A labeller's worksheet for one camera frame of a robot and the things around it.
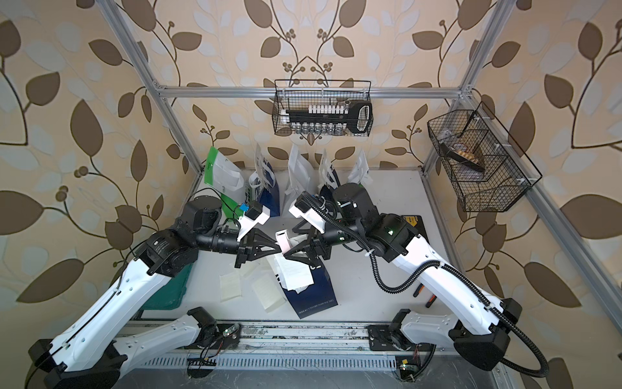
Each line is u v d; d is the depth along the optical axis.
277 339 0.75
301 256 0.51
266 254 0.57
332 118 0.85
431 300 0.81
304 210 0.50
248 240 0.52
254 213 0.50
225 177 0.96
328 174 0.96
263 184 0.94
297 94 0.91
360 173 0.92
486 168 0.75
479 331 0.38
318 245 0.50
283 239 0.54
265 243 0.56
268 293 0.83
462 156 0.75
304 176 1.02
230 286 0.85
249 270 0.89
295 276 0.61
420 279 0.40
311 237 0.50
